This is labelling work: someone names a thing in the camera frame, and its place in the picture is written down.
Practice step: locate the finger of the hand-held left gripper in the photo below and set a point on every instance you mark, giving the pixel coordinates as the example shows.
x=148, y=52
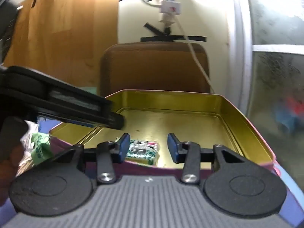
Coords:
x=112, y=121

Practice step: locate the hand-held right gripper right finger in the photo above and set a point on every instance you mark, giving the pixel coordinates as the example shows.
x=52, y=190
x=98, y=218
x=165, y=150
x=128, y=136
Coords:
x=173, y=150

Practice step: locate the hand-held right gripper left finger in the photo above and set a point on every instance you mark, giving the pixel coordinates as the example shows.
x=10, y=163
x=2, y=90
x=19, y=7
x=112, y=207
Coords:
x=124, y=147

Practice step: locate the green printed tissue packet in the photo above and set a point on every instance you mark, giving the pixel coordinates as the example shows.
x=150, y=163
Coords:
x=142, y=150

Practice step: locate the pink biscuit tin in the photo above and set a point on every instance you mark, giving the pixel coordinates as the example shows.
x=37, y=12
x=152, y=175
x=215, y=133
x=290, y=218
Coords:
x=166, y=118

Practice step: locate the blue printed tablecloth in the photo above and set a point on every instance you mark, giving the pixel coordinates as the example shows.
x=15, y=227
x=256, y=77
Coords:
x=46, y=125

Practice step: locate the green plastic bag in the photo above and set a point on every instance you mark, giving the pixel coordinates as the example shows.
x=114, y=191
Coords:
x=40, y=147

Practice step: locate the wooden board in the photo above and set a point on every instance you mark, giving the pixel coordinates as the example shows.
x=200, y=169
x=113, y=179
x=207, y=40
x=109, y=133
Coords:
x=71, y=40

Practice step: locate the brown chair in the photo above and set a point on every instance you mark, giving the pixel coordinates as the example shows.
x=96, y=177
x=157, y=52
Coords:
x=154, y=68

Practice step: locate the black tape cross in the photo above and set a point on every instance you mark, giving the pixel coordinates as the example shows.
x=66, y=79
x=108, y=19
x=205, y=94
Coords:
x=166, y=38

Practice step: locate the white power adapter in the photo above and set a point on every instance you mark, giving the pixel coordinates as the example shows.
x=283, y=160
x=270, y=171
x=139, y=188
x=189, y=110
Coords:
x=169, y=7

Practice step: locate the frosted window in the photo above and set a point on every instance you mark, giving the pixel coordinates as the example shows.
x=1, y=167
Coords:
x=273, y=28

